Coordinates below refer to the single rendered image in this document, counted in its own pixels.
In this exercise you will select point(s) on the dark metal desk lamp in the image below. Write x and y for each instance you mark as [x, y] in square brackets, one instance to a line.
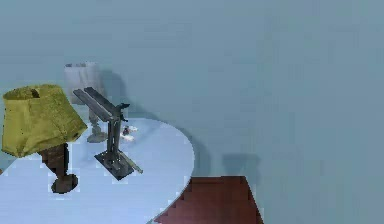
[113, 140]

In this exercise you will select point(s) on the grey shade table lamp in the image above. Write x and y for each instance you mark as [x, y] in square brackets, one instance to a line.
[81, 78]

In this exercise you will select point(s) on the yellow shade table lamp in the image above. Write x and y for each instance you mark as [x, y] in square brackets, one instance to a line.
[36, 120]

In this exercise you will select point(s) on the small white and red object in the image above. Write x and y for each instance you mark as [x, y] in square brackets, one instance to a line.
[128, 132]

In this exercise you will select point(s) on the pale blue round table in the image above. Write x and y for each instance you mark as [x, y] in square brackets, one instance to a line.
[146, 173]

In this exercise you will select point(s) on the grey pencil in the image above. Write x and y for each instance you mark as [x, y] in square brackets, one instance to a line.
[131, 162]

